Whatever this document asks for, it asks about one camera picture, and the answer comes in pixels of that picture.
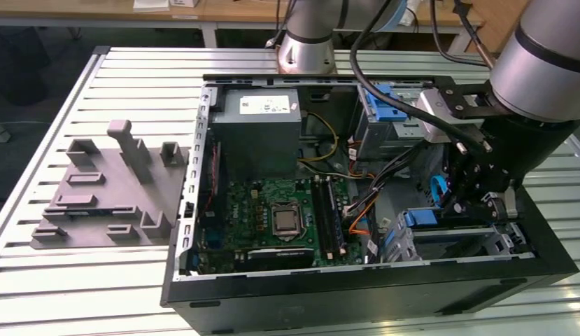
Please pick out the wooden desk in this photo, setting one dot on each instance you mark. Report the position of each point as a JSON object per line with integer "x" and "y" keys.
{"x": 107, "y": 14}

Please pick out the green motherboard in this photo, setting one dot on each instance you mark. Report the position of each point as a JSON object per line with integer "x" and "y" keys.
{"x": 253, "y": 210}

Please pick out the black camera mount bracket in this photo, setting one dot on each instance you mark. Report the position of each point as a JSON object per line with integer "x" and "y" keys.
{"x": 451, "y": 92}

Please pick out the grey power supply unit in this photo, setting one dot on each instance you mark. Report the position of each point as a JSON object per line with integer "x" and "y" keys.
{"x": 257, "y": 147}

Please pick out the blue plastic latch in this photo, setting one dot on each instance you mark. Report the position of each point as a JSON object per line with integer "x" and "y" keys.
{"x": 386, "y": 112}

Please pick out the black graphics card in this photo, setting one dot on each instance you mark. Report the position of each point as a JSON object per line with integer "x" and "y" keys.
{"x": 281, "y": 257}

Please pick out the black RAM stick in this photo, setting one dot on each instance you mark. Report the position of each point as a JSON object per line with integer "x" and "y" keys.
{"x": 338, "y": 224}

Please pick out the metal optical drive cage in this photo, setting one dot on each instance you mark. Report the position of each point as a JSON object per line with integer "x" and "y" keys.
{"x": 378, "y": 136}

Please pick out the small white box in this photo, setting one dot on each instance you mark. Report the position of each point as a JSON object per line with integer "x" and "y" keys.
{"x": 185, "y": 3}

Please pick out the grey parts rack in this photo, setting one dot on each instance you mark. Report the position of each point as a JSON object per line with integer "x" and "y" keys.
{"x": 107, "y": 210}

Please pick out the black open PC case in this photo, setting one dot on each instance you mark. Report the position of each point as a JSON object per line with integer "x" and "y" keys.
{"x": 318, "y": 301}

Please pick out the silver CPU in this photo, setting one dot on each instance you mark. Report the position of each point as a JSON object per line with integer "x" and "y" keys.
{"x": 286, "y": 221}

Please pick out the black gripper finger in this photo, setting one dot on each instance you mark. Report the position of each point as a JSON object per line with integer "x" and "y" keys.
{"x": 498, "y": 206}
{"x": 465, "y": 182}

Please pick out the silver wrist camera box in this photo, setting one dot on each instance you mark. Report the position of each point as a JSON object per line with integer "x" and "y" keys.
{"x": 433, "y": 112}

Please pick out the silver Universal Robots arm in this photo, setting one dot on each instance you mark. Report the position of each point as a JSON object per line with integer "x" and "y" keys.
{"x": 542, "y": 52}

